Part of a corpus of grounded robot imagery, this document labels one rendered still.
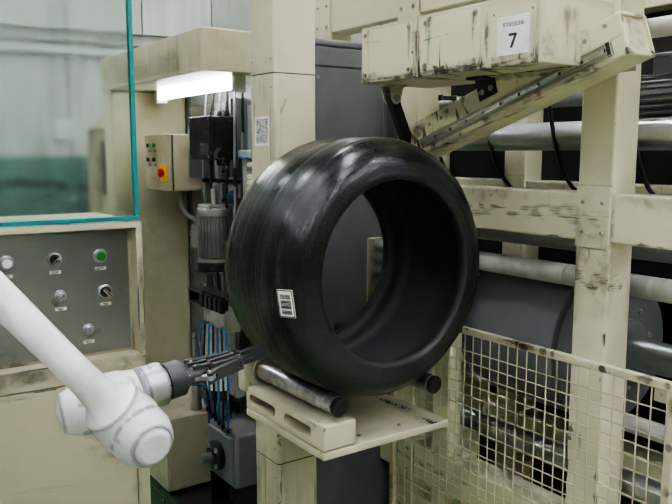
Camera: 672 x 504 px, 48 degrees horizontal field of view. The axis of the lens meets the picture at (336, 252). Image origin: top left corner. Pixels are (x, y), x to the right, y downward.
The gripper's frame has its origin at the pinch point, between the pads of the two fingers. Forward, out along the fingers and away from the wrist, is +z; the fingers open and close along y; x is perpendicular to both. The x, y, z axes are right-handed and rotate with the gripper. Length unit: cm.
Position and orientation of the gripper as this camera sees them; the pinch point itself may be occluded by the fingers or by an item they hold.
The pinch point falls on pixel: (252, 354)
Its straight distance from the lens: 164.1
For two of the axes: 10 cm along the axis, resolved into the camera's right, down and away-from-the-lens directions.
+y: -5.7, -1.1, 8.1
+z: 8.1, -2.1, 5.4
